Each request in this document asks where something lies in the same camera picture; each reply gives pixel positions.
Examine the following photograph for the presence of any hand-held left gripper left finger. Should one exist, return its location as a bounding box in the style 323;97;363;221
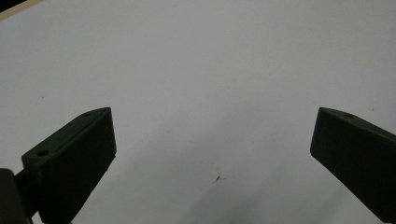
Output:
21;106;118;224

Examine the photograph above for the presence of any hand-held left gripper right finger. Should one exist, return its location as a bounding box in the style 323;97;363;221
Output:
309;106;396;224

